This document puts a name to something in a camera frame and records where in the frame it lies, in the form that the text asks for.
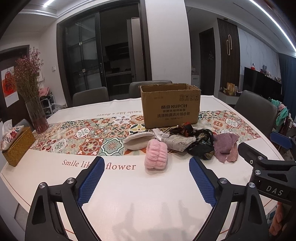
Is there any black patterned silk scarf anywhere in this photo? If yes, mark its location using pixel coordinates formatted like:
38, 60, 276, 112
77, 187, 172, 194
186, 128, 215, 160

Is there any pink fluffy towel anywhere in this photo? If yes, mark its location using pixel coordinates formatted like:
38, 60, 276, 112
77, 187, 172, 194
144, 139, 168, 170

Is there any right hand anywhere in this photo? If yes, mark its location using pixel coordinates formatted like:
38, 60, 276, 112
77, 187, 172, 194
269, 202, 291, 238

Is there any mauve towel cloth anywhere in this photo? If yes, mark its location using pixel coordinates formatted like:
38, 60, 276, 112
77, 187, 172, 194
213, 133, 239, 163

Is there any grey chair right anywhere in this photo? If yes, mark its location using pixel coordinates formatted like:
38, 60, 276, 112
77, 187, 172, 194
234, 90, 278, 138

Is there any grey chair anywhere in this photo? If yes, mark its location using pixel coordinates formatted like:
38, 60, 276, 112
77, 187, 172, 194
73, 87, 110, 106
128, 80, 172, 98
234, 90, 278, 138

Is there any white tv cabinet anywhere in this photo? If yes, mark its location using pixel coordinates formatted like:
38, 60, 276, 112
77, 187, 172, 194
218, 91, 239, 105

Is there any dark red patterned cloth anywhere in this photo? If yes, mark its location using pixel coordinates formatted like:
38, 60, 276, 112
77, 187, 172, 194
170, 122, 194, 137

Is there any grey floral pouch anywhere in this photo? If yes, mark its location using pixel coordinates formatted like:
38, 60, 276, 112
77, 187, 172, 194
162, 135, 196, 152

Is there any woven tissue box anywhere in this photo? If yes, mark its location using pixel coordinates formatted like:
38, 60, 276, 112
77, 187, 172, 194
2, 127, 36, 167

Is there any white sock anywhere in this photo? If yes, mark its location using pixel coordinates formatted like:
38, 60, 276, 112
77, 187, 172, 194
152, 128, 170, 142

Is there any white patterned tablecloth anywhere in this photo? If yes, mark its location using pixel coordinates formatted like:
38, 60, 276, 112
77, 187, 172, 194
0, 93, 285, 241

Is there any brown cardboard box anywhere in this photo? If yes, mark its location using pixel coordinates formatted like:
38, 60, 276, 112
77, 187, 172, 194
141, 83, 201, 129

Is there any glass vase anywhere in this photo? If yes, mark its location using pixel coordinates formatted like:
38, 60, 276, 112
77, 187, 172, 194
26, 96, 49, 134

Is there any white shoe rack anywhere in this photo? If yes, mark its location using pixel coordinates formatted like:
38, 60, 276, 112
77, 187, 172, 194
40, 92, 58, 118

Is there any grey chair far middle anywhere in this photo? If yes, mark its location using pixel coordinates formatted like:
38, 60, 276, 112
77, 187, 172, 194
128, 80, 172, 98

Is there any grey chair far left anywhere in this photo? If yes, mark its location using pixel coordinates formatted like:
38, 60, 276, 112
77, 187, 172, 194
73, 87, 110, 106

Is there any red wall calendar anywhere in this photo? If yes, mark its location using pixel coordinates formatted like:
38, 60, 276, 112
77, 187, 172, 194
1, 66, 19, 108

